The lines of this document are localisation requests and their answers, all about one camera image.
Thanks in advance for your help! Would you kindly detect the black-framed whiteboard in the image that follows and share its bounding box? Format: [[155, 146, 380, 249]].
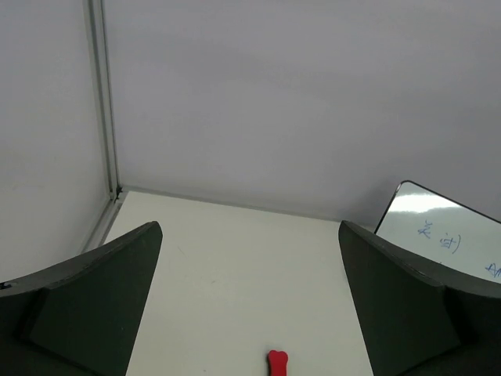
[[375, 181, 500, 284]]

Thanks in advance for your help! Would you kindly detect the red bone-shaped eraser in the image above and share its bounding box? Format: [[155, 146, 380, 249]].
[[267, 350, 289, 376]]

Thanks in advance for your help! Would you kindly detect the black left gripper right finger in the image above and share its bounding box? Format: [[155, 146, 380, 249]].
[[338, 221, 500, 375]]

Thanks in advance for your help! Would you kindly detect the aluminium corner post left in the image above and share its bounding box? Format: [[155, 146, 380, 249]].
[[81, 1, 123, 253]]

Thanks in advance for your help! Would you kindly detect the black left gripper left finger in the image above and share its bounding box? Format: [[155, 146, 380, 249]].
[[1, 222, 163, 375]]

